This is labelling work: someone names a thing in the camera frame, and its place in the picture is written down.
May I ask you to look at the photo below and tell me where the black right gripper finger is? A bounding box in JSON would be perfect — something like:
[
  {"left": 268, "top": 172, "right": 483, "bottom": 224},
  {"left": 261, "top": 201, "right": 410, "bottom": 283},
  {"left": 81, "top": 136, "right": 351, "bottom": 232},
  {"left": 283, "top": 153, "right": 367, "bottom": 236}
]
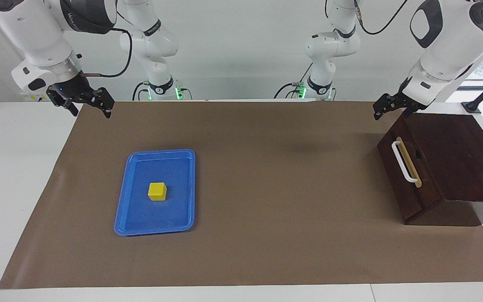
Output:
[
  {"left": 80, "top": 87, "right": 114, "bottom": 119},
  {"left": 47, "top": 89, "right": 79, "bottom": 117}
]

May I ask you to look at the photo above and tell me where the dark wooden drawer cabinet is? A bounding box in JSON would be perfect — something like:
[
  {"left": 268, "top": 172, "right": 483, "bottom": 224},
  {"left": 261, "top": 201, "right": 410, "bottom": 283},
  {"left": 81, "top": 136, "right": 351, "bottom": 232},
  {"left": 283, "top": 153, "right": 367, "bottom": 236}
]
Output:
[{"left": 405, "top": 112, "right": 483, "bottom": 227}]

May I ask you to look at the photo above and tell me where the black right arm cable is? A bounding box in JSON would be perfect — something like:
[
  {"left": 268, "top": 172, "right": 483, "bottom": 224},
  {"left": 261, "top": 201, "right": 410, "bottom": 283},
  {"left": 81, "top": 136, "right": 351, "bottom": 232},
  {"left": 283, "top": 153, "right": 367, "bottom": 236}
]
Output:
[{"left": 81, "top": 27, "right": 134, "bottom": 78}]

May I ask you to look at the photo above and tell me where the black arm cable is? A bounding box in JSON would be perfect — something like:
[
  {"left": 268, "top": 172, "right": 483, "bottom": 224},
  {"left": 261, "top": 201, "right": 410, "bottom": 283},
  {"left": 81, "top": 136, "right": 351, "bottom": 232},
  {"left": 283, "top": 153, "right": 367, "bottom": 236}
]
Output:
[
  {"left": 81, "top": 27, "right": 134, "bottom": 78},
  {"left": 353, "top": 0, "right": 410, "bottom": 36}
]

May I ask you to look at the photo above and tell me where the white wall socket box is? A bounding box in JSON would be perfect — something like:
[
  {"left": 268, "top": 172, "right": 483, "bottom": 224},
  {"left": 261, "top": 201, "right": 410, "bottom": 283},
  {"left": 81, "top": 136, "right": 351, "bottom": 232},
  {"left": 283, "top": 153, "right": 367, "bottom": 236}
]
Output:
[{"left": 19, "top": 90, "right": 51, "bottom": 102}]

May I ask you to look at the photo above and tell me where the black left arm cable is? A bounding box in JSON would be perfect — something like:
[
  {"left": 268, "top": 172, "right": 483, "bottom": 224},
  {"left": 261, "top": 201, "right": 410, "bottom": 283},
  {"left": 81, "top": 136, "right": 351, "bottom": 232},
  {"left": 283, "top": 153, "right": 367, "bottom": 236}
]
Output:
[{"left": 353, "top": 0, "right": 410, "bottom": 36}]

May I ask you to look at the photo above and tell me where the yellow cube block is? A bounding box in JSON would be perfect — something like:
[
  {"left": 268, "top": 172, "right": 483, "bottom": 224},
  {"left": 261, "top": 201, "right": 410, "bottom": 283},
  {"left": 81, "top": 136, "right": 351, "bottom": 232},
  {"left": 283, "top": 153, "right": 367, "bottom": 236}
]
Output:
[{"left": 148, "top": 182, "right": 167, "bottom": 201}]

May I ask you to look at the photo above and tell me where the black base cable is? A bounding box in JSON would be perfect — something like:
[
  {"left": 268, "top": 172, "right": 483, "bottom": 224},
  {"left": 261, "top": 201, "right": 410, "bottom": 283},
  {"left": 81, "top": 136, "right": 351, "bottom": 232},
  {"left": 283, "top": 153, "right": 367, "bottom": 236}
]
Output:
[
  {"left": 274, "top": 63, "right": 313, "bottom": 99},
  {"left": 132, "top": 81, "right": 150, "bottom": 101}
]

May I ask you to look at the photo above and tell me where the brown table mat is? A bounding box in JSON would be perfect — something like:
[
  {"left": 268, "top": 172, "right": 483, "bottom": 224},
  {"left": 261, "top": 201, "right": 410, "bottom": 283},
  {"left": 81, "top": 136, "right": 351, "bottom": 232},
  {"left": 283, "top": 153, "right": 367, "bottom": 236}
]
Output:
[{"left": 0, "top": 101, "right": 483, "bottom": 290}]

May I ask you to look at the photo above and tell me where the blue plastic tray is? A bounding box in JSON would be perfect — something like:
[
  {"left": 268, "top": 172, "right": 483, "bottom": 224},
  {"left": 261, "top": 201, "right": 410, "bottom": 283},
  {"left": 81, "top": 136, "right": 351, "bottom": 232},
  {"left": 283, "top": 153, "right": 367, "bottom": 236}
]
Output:
[{"left": 114, "top": 149, "right": 196, "bottom": 237}]

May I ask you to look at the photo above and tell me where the wooden drawer with white handle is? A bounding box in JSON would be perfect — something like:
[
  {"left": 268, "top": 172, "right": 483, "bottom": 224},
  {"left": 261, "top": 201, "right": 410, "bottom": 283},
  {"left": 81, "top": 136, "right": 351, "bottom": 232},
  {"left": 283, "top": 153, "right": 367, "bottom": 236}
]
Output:
[{"left": 377, "top": 113, "right": 444, "bottom": 225}]

